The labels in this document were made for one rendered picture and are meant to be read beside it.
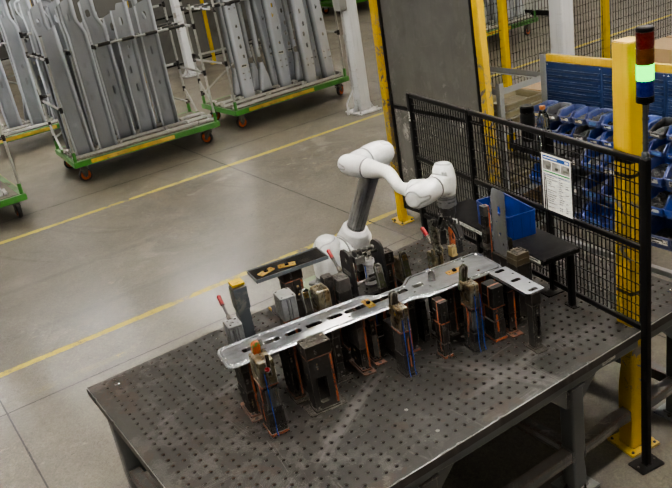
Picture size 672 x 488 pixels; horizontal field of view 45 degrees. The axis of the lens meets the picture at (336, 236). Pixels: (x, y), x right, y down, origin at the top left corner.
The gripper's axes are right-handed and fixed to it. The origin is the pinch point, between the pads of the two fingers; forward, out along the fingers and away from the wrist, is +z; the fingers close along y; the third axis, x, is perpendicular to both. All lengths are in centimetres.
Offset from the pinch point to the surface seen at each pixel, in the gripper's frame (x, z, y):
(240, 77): 156, 54, -765
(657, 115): 187, -5, -57
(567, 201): 54, -10, 17
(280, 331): -89, 13, -4
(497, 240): 26.5, 6.6, -1.4
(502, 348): 3, 43, 29
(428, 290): -19.5, 13.2, 8.0
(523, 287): 13.3, 13.3, 34.6
